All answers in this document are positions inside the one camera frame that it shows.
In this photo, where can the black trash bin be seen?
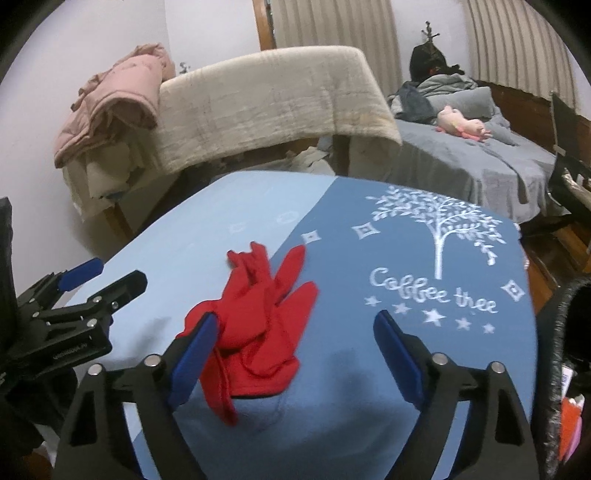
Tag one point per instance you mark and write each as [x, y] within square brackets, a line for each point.
[554, 332]

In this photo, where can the beige blanket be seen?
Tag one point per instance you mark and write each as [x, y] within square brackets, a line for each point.
[277, 101]

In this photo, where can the pink padded jacket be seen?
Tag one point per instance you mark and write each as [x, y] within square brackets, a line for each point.
[115, 106]

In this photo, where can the grey pillow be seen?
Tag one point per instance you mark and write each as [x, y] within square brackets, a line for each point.
[466, 104]

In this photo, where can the black hanging bag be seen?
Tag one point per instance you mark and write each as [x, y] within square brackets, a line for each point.
[429, 60]

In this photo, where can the blue printed tablecloth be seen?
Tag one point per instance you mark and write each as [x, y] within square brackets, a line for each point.
[332, 258]

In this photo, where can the pink plush toy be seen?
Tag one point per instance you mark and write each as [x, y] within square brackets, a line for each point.
[461, 122]

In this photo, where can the red glove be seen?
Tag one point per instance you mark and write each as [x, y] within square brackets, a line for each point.
[258, 332]

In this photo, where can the orange mesh net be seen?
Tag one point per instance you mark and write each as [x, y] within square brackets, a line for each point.
[570, 420]

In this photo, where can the bed with grey sheet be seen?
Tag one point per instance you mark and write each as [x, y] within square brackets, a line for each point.
[461, 161]

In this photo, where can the wooden headboard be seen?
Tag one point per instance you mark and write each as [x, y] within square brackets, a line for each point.
[521, 110]

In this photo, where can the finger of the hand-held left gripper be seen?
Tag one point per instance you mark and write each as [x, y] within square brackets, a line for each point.
[83, 272]
[120, 290]

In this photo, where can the black chair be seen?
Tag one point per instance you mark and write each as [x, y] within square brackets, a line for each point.
[563, 120]

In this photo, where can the wooden window frame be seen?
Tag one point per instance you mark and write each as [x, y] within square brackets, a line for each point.
[263, 27]

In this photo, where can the pile of dark clothes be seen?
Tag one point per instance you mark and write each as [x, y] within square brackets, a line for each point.
[415, 104]

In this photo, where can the beige curtain with wooden frame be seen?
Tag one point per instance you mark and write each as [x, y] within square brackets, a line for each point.
[341, 27]

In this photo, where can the coat rack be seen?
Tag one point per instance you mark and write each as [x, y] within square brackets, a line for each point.
[429, 32]

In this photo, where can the silver seat cushion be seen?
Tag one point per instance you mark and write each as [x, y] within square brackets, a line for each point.
[579, 189]

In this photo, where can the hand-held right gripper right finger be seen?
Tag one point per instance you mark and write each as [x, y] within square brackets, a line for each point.
[401, 357]

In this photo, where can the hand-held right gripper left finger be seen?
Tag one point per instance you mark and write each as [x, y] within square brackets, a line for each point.
[194, 364]

